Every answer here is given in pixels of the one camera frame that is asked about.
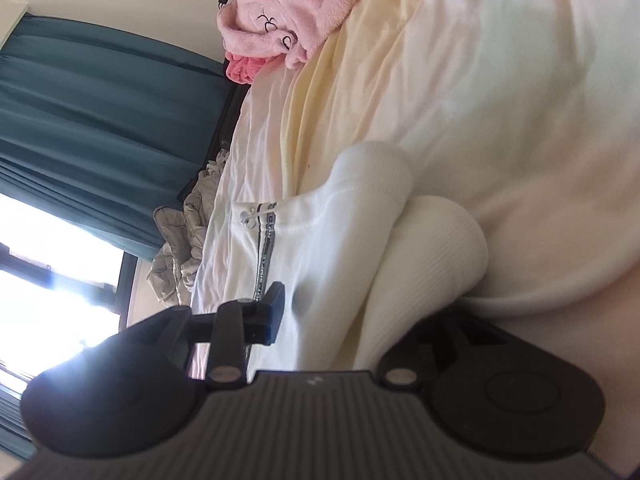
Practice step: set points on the teal curtain of window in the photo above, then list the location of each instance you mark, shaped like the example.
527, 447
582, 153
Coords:
100, 127
15, 439

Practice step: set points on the teal curtain right of window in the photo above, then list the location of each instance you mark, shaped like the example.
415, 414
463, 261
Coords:
100, 127

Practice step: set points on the dark framed window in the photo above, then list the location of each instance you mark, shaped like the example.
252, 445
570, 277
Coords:
63, 290

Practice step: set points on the pink fluffy garment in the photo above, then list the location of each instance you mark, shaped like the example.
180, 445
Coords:
257, 32

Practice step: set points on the black armchair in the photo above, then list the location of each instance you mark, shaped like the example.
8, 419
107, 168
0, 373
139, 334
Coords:
223, 133

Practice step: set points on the teal curtain left of window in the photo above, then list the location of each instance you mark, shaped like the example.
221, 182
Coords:
15, 439

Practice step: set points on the grey crumpled quilt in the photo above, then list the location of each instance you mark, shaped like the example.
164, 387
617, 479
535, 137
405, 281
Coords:
174, 268

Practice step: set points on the cream white hooded sweatshirt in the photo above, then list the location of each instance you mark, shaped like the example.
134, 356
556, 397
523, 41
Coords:
362, 259

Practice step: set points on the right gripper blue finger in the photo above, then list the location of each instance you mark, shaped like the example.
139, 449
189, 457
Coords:
233, 330

